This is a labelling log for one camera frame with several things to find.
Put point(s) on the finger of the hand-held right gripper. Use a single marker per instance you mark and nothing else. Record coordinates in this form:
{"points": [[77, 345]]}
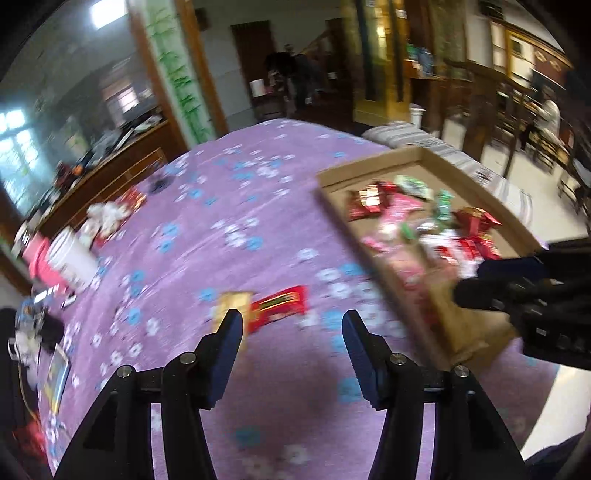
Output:
{"points": [[508, 267], [485, 293]]}

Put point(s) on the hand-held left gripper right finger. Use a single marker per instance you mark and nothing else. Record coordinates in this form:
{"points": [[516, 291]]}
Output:
{"points": [[362, 355]]}

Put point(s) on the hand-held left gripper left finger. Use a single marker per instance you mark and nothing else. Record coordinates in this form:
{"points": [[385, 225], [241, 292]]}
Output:
{"points": [[226, 350]]}

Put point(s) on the cardboard box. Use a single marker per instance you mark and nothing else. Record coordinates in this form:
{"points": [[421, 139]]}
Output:
{"points": [[461, 332]]}

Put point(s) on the yellow biscuit packet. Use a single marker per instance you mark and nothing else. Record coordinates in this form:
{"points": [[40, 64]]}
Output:
{"points": [[233, 302]]}

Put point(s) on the red snack packet gold emblem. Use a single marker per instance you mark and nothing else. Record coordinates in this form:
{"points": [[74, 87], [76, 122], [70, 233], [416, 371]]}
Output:
{"points": [[277, 304]]}

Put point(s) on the green snack packet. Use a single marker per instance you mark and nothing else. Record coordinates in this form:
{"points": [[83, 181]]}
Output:
{"points": [[413, 187], [444, 207]]}

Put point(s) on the purple floral tablecloth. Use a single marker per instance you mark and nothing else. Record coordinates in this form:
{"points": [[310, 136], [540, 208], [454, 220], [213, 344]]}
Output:
{"points": [[258, 230]]}

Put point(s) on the person's dark trouser leg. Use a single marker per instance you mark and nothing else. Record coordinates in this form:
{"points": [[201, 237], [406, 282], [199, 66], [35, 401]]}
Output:
{"points": [[568, 457]]}

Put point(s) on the wooden chair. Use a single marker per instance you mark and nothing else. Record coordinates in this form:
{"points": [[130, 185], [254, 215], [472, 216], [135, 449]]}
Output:
{"points": [[480, 101]]}

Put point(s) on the glossy card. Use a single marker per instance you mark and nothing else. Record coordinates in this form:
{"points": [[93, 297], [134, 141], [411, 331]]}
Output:
{"points": [[57, 374]]}

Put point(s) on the white cloth glove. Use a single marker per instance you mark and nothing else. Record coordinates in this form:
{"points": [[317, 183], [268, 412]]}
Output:
{"points": [[115, 214], [92, 228]]}

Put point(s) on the red foil bag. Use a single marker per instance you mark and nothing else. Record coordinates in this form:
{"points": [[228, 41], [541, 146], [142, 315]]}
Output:
{"points": [[134, 201]]}

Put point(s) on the white bin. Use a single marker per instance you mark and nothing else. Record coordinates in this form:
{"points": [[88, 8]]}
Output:
{"points": [[416, 115]]}

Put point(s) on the white plastic bucket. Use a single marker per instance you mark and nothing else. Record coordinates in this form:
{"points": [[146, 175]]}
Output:
{"points": [[71, 261]]}

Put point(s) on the dark phone stand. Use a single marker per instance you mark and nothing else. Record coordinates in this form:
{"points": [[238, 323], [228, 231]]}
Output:
{"points": [[159, 184]]}

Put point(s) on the bottle in pink knitted sleeve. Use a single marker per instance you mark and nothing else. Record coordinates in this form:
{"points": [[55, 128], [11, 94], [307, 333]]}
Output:
{"points": [[37, 258]]}

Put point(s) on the wooden counter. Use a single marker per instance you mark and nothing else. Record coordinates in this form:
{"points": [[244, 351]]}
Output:
{"points": [[115, 170]]}

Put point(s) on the gold framed cabinet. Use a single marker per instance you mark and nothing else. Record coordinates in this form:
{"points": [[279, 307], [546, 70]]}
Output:
{"points": [[376, 55]]}

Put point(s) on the wooden door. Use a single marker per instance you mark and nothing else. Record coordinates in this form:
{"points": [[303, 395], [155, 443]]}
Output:
{"points": [[251, 60]]}

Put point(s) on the large wall mirror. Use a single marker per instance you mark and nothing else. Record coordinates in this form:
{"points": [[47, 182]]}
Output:
{"points": [[18, 161]]}

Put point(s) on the green bamboo wall poster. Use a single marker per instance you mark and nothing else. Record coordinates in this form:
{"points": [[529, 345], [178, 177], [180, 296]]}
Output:
{"points": [[180, 69]]}

